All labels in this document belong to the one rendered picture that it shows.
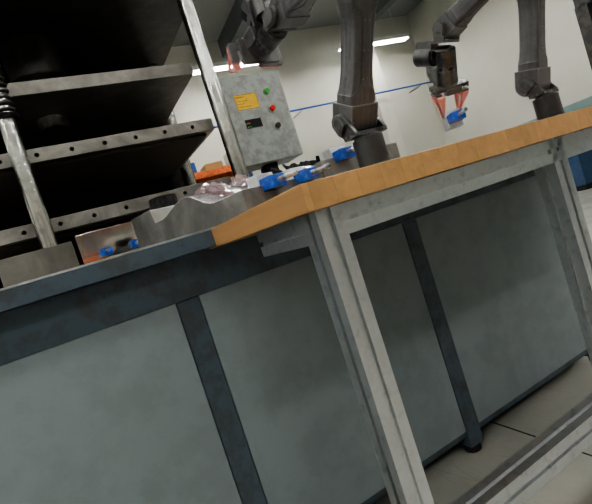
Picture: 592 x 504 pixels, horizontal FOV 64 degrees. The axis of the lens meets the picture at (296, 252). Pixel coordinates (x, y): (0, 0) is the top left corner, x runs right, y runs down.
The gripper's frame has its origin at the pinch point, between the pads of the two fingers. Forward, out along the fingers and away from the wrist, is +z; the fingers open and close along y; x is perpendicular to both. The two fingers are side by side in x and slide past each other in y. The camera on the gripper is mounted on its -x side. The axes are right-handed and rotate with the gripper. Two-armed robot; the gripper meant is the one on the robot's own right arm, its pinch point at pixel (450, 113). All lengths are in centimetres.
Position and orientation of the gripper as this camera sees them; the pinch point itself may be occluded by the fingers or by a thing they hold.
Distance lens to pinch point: 162.1
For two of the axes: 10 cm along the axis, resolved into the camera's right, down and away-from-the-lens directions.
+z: 2.5, 8.3, 5.0
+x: 1.8, 4.7, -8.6
